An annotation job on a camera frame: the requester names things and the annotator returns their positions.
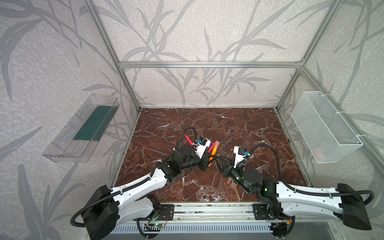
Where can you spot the green circuit board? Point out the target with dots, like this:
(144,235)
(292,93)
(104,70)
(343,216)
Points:
(155,226)

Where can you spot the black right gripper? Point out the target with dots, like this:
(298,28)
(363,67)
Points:
(227,168)

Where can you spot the pink red marker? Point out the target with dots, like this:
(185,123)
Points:
(212,146)

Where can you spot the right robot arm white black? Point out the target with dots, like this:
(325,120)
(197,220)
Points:
(287,201)

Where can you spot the aluminium frame horizontal bar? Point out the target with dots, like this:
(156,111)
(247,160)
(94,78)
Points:
(130,65)

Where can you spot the aluminium frame corner post right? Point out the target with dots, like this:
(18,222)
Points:
(325,23)

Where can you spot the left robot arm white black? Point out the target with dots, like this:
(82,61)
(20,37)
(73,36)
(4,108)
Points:
(108,208)

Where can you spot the white wire mesh basket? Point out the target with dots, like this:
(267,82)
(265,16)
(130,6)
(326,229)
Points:
(326,132)

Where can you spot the aluminium frame corner post left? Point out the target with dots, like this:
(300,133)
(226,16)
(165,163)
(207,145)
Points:
(99,25)

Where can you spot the clear plastic wall bin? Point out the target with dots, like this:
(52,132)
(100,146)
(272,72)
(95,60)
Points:
(79,138)

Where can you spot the aluminium frame corner post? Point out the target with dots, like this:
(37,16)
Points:
(99,25)
(325,23)

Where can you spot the orange highlighter marker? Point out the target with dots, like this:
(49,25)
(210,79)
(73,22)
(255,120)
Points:
(213,153)

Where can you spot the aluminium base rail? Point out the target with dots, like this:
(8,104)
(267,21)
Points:
(214,217)

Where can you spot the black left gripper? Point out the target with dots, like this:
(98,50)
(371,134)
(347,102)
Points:
(202,162)

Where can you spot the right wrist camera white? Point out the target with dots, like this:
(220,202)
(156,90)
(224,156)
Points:
(241,157)

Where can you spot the pink marker far left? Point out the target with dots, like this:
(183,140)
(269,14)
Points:
(189,140)

